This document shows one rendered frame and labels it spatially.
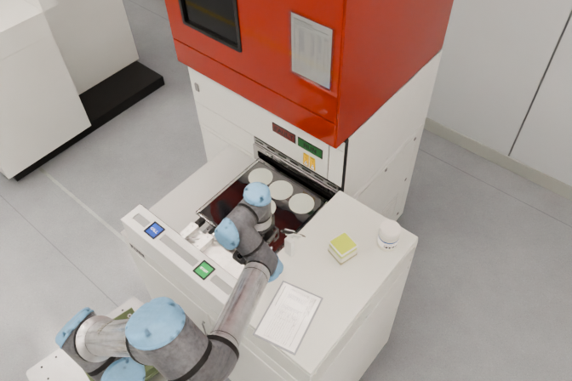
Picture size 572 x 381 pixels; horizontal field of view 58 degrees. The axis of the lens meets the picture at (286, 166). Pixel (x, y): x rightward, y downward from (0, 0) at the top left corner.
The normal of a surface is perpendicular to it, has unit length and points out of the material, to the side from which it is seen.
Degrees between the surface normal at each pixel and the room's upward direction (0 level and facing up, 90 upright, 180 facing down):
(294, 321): 0
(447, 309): 0
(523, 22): 90
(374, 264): 0
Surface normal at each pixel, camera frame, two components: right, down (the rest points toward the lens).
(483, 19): -0.64, 0.58
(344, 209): -0.03, -0.66
